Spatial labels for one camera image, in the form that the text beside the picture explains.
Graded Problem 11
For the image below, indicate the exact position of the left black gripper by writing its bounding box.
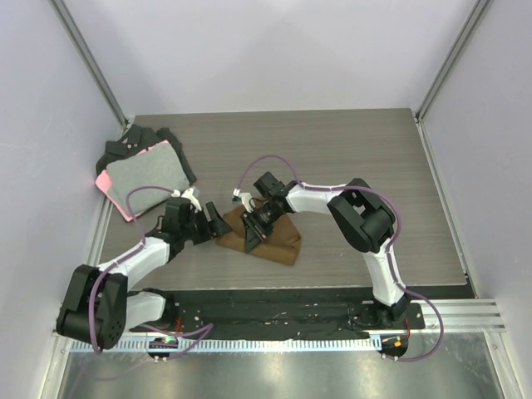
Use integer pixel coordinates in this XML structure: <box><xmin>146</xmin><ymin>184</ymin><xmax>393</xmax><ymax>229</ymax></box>
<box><xmin>180</xmin><ymin>202</ymin><xmax>230</xmax><ymax>245</ymax></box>

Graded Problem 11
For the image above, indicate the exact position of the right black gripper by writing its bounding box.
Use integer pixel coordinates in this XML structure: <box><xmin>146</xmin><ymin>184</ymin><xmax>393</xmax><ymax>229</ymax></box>
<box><xmin>241</xmin><ymin>203</ymin><xmax>281</xmax><ymax>254</ymax></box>

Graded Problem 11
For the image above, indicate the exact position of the brown cloth napkin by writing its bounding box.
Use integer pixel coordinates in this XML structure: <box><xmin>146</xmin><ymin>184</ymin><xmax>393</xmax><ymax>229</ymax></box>
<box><xmin>215</xmin><ymin>205</ymin><xmax>302</xmax><ymax>267</ymax></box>

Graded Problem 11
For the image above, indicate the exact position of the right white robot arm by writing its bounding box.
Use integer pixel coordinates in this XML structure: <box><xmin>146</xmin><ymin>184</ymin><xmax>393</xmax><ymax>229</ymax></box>
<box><xmin>234</xmin><ymin>172</ymin><xmax>410</xmax><ymax>328</ymax></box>

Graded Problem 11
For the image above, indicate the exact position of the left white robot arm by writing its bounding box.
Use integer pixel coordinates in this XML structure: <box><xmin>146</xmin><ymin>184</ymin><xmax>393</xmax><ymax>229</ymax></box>
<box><xmin>56</xmin><ymin>198</ymin><xmax>231</xmax><ymax>352</ymax></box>

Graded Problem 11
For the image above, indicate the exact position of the grey cloth napkin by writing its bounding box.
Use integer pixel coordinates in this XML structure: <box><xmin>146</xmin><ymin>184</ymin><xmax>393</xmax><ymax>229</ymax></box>
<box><xmin>95</xmin><ymin>140</ymin><xmax>191</xmax><ymax>222</ymax></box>

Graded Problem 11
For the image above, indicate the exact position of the pink cloth napkin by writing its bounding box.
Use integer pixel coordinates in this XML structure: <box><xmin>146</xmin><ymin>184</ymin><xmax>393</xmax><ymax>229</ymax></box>
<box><xmin>95</xmin><ymin>140</ymin><xmax>173</xmax><ymax>222</ymax></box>

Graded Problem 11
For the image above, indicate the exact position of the black cloth pile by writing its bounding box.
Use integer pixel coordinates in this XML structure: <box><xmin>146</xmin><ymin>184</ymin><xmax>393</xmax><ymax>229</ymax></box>
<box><xmin>96</xmin><ymin>124</ymin><xmax>197</xmax><ymax>184</ymax></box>

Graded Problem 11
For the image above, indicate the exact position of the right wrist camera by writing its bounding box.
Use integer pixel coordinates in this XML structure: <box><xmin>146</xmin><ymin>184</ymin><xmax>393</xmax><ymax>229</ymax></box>
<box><xmin>232</xmin><ymin>188</ymin><xmax>255</xmax><ymax>212</ymax></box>

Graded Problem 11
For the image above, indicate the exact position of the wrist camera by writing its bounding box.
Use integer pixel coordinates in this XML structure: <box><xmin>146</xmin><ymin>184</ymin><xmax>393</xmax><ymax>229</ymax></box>
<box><xmin>170</xmin><ymin>187</ymin><xmax>202</xmax><ymax>211</ymax></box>
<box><xmin>232</xmin><ymin>188</ymin><xmax>255</xmax><ymax>212</ymax></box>

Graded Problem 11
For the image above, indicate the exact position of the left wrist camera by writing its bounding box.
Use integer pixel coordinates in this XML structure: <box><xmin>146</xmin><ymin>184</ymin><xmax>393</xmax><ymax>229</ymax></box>
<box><xmin>170</xmin><ymin>187</ymin><xmax>202</xmax><ymax>211</ymax></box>

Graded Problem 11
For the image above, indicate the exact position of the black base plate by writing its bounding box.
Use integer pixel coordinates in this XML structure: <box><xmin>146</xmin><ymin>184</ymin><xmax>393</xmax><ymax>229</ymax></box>
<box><xmin>154</xmin><ymin>288</ymin><xmax>426</xmax><ymax>341</ymax></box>

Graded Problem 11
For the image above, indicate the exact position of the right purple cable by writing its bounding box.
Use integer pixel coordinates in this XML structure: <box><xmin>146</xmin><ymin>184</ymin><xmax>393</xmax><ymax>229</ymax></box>
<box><xmin>236</xmin><ymin>155</ymin><xmax>446</xmax><ymax>365</ymax></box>

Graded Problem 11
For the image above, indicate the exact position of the purple cable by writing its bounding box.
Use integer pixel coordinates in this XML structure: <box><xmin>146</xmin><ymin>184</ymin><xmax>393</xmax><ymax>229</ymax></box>
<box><xmin>86</xmin><ymin>185</ymin><xmax>214</xmax><ymax>382</ymax></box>
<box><xmin>236</xmin><ymin>155</ymin><xmax>446</xmax><ymax>365</ymax></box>

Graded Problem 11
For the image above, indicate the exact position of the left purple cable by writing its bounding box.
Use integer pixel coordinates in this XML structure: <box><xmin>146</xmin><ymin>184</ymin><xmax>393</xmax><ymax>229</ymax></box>
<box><xmin>86</xmin><ymin>185</ymin><xmax>214</xmax><ymax>382</ymax></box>

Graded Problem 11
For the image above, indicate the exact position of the white slotted cable duct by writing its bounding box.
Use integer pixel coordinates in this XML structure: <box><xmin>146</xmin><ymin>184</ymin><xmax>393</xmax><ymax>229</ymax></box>
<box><xmin>72</xmin><ymin>337</ymin><xmax>382</xmax><ymax>353</ymax></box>

